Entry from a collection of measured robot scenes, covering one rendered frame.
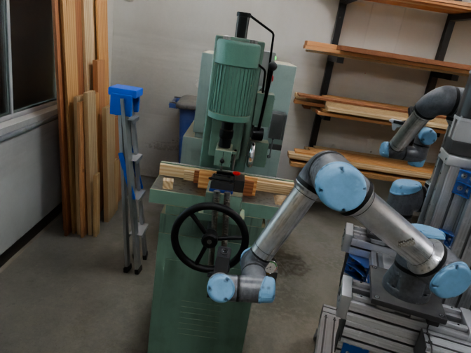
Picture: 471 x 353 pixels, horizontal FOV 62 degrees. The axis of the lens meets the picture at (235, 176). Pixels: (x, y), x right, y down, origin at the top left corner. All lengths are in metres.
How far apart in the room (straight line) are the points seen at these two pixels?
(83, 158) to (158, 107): 1.41
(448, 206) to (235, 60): 0.93
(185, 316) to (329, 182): 1.12
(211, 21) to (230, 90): 2.43
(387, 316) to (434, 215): 0.39
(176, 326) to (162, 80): 2.67
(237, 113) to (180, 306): 0.89
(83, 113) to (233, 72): 1.50
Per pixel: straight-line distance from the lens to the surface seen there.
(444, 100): 1.75
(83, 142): 2.88
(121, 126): 2.37
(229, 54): 1.56
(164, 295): 1.85
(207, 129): 1.87
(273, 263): 1.66
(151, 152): 4.21
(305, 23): 3.98
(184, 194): 1.60
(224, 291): 1.13
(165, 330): 1.97
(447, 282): 1.23
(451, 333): 1.49
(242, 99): 1.58
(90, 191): 2.98
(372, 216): 1.08
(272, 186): 1.74
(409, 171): 3.93
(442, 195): 1.54
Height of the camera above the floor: 1.51
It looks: 19 degrees down
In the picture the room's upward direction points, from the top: 9 degrees clockwise
